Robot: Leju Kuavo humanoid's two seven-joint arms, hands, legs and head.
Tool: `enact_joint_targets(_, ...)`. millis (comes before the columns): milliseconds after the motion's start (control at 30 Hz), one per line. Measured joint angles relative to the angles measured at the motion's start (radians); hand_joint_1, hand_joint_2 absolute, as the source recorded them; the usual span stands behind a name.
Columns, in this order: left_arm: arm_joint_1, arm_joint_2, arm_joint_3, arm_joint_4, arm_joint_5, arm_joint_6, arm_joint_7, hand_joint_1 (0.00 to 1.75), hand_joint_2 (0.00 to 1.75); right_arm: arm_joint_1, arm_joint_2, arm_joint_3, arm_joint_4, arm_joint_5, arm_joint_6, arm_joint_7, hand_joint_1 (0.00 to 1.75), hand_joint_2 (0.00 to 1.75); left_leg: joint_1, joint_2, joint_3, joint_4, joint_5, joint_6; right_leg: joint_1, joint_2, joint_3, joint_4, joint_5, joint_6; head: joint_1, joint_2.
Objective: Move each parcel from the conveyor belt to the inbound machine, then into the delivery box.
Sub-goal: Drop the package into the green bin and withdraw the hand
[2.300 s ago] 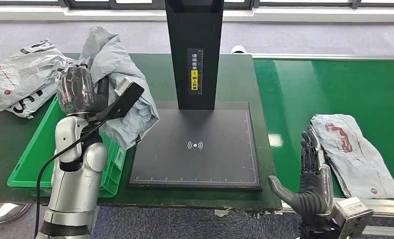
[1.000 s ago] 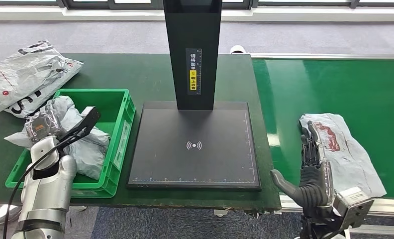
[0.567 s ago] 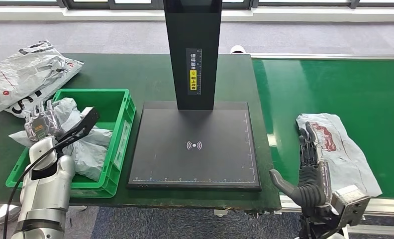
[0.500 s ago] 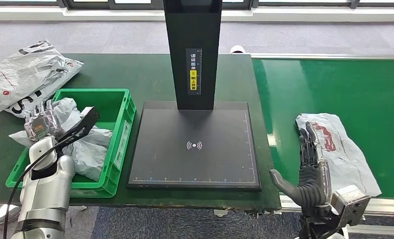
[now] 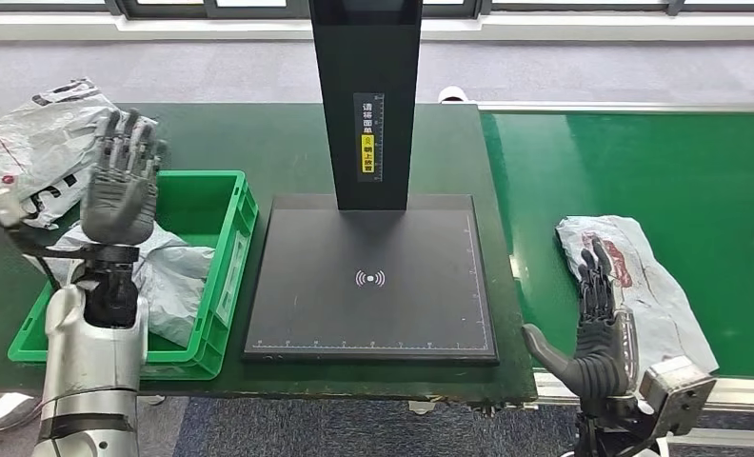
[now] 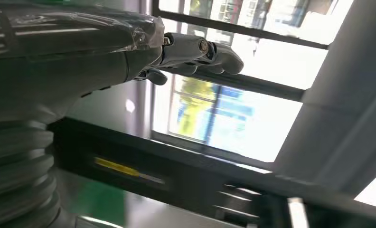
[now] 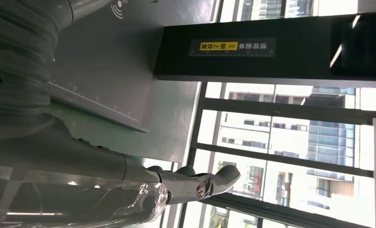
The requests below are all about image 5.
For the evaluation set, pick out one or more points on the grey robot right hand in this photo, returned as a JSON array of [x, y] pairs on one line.
[[598, 366]]

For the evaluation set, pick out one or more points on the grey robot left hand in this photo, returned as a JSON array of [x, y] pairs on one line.
[[118, 202]]

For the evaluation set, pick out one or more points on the grey poly mailer red print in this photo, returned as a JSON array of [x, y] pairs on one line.
[[661, 303], [175, 284]]

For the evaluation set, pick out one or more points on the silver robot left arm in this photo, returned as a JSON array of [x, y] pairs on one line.
[[93, 353]]

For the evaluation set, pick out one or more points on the green conveyor belt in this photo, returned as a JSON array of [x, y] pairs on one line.
[[604, 170]]

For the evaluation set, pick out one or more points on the black inbound scanner machine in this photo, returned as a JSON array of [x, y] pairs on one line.
[[371, 303]]

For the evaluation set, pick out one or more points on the white bag with black letters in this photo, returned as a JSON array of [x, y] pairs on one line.
[[52, 202]]

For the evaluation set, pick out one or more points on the green plastic crate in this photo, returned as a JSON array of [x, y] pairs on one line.
[[188, 202]]

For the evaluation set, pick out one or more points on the white crumpled courier bag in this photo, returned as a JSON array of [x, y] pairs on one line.
[[36, 132]]

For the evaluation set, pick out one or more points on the white table foot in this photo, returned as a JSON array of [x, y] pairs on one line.
[[153, 399], [422, 407]]

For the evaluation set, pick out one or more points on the black yellow ruler label sticker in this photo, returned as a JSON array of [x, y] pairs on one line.
[[368, 139]]

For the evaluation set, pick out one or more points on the white round cap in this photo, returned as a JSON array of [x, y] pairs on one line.
[[452, 94]]

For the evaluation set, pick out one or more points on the white window sill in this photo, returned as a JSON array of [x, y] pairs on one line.
[[604, 28]]

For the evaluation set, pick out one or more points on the aluminium conveyor frame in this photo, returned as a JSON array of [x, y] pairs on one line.
[[743, 397]]

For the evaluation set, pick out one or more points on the dark window frame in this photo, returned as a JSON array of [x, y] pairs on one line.
[[175, 12]]

